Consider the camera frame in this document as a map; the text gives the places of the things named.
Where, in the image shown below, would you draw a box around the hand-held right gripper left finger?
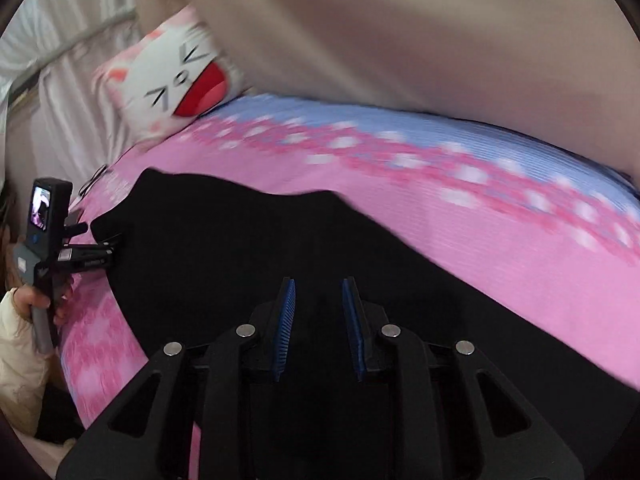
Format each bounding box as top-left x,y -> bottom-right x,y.
56,276 -> 297,480

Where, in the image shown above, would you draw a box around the person's left hand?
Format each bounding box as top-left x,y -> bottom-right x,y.
12,280 -> 74,329

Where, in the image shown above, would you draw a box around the black cable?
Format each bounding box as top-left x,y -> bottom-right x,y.
81,164 -> 109,192

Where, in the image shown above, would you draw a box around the pink floral bedsheet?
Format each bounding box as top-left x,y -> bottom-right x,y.
47,92 -> 640,480

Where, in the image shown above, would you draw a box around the black pants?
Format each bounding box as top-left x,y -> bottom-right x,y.
90,168 -> 640,480

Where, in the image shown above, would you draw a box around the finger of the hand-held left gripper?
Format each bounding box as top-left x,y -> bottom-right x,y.
57,232 -> 123,274

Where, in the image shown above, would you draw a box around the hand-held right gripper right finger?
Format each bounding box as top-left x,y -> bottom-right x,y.
341,276 -> 586,480

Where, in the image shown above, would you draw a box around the white cat face pillow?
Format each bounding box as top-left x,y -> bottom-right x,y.
92,4 -> 251,148

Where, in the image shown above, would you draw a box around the white curtain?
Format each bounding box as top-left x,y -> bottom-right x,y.
0,0 -> 147,183

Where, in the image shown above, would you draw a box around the person's left forearm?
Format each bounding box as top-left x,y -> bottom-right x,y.
0,287 -> 52,437

